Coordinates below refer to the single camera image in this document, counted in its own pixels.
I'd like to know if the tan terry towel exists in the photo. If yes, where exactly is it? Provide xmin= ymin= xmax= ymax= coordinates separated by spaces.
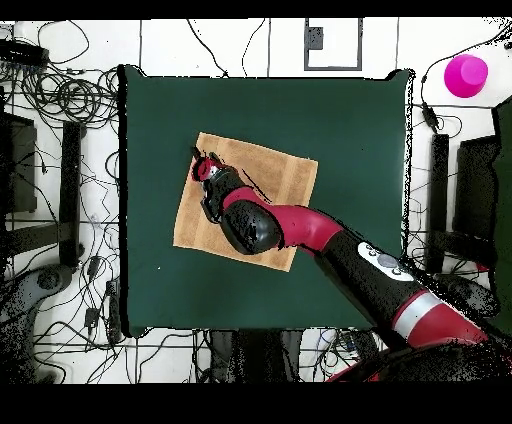
xmin=172 ymin=131 xmax=320 ymax=273

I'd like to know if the dark green table cloth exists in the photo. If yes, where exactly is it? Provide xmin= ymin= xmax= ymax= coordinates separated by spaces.
xmin=117 ymin=63 xmax=415 ymax=339

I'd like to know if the dark caster base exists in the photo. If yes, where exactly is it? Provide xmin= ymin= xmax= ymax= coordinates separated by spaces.
xmin=433 ymin=271 xmax=501 ymax=321
xmin=0 ymin=263 xmax=75 ymax=321

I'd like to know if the black power strip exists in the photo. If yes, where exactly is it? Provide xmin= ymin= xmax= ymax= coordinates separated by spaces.
xmin=0 ymin=37 xmax=50 ymax=68

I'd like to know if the black power adapter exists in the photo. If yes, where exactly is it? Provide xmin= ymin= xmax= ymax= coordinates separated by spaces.
xmin=421 ymin=101 xmax=441 ymax=135

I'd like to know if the magenta plastic cup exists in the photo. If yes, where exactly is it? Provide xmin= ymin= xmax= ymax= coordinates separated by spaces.
xmin=442 ymin=53 xmax=490 ymax=99

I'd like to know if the hanging dark green cloth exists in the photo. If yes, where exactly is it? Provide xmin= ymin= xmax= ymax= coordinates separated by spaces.
xmin=470 ymin=93 xmax=512 ymax=341

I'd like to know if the black metal stand frame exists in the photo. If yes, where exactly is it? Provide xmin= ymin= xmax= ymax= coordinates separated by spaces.
xmin=0 ymin=111 xmax=87 ymax=269
xmin=423 ymin=133 xmax=497 ymax=277

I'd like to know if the black cable coil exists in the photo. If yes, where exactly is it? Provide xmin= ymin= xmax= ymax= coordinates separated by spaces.
xmin=0 ymin=63 xmax=121 ymax=129

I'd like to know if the grey square floor frame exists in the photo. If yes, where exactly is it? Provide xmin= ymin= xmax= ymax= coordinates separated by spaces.
xmin=302 ymin=17 xmax=364 ymax=72

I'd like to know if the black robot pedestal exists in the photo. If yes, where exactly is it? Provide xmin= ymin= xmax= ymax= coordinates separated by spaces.
xmin=207 ymin=329 xmax=305 ymax=383

